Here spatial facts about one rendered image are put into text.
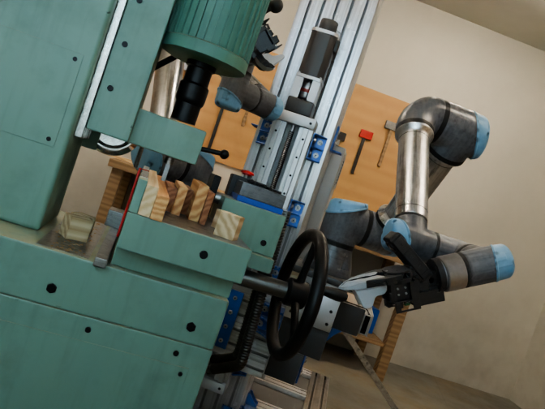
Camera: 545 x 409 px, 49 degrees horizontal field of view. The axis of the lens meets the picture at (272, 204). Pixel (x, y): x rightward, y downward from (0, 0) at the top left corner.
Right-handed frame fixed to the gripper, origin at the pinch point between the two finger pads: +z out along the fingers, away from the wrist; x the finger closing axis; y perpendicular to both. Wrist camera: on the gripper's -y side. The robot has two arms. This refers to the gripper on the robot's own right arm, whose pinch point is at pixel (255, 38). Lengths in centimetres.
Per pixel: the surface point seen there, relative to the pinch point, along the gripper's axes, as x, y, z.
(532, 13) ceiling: 50, 236, -240
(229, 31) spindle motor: -1.8, -8.6, 20.3
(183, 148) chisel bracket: 13.5, -26.4, 16.0
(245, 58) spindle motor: 3.6, -7.5, 16.3
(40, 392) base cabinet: 37, -66, 35
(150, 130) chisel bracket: 7.5, -30.4, 16.0
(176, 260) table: 28, -37, 39
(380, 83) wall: 49, 141, -301
